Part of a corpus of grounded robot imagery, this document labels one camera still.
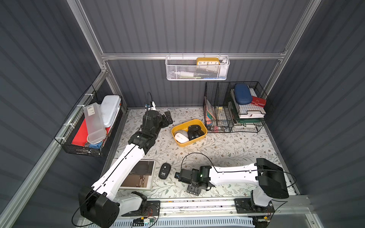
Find white mesh wall basket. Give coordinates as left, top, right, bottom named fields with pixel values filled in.
left=165, top=55, right=231, bottom=81

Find blue glasses case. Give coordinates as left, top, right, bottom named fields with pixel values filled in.
left=234, top=83, right=253, bottom=105

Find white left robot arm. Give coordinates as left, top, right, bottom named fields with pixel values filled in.
left=77, top=108, right=173, bottom=228

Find black wire wall basket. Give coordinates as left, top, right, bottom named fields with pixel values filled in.
left=55, top=86, right=125, bottom=157

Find colourful paper sheets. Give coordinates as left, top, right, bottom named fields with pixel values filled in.
left=204, top=97, right=216, bottom=125

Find stacked white notebooks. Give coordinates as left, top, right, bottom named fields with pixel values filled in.
left=230, top=89, right=266, bottom=119

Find design trends book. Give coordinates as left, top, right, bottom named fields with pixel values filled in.
left=119, top=160, right=156, bottom=191

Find yellow plastic storage box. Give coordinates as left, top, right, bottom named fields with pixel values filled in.
left=172, top=119, right=208, bottom=147

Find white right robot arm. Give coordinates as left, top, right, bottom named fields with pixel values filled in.
left=175, top=158, right=289, bottom=207

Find translucent plastic container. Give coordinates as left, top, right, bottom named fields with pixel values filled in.
left=83, top=103, right=106, bottom=144

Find white mouse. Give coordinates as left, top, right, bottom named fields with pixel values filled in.
left=174, top=132, right=189, bottom=144

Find yellow clock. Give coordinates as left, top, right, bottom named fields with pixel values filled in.
left=196, top=57, right=220, bottom=66

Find black mouse with label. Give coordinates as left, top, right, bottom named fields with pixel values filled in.
left=158, top=162, right=171, bottom=180

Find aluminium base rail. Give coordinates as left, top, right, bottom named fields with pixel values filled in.
left=108, top=195, right=317, bottom=228

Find red small box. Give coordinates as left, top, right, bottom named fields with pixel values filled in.
left=251, top=96, right=267, bottom=107

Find black Lecoo mouse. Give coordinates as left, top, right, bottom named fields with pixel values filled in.
left=187, top=130, right=196, bottom=141

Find white plastic case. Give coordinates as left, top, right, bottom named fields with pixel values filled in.
left=100, top=95, right=121, bottom=128

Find black wire desk organizer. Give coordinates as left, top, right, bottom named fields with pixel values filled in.
left=203, top=81, right=274, bottom=133

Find red folder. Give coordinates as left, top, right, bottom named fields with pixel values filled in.
left=71, top=120, right=103, bottom=149

